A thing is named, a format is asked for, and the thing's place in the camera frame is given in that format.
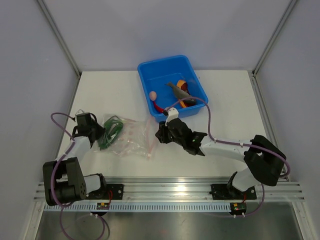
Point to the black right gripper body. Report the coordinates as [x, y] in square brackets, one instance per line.
[167, 137]

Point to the fake green onion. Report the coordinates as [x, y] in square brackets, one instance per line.
[113, 127]

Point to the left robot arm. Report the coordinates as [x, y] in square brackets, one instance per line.
[64, 182]

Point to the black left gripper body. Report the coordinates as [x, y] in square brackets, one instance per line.
[97, 129]

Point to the right aluminium frame post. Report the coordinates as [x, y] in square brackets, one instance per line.
[275, 35]

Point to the aluminium mounting rail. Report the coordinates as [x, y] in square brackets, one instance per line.
[194, 189]

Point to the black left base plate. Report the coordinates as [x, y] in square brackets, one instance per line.
[113, 191]

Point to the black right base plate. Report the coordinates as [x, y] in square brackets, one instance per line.
[223, 192]

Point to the clear zip top bag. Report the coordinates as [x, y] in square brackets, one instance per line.
[136, 137]

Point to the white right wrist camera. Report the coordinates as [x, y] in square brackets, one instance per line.
[171, 114]

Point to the aluminium frame post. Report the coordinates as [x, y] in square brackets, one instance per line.
[275, 35]
[54, 28]

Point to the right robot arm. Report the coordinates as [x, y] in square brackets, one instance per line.
[264, 161]

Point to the left aluminium frame post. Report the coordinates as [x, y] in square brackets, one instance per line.
[54, 28]

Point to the fake egg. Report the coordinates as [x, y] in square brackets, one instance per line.
[152, 95]

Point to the white slotted cable duct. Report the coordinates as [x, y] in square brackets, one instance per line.
[150, 207]

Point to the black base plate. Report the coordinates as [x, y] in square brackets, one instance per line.
[223, 192]
[113, 191]

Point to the blue plastic bin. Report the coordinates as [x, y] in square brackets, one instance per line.
[155, 75]

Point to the fake steak slice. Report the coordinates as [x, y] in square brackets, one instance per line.
[182, 84]

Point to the grey fake fish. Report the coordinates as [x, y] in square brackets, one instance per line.
[181, 94]

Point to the red fake chili pepper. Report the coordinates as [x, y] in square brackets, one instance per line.
[157, 108]

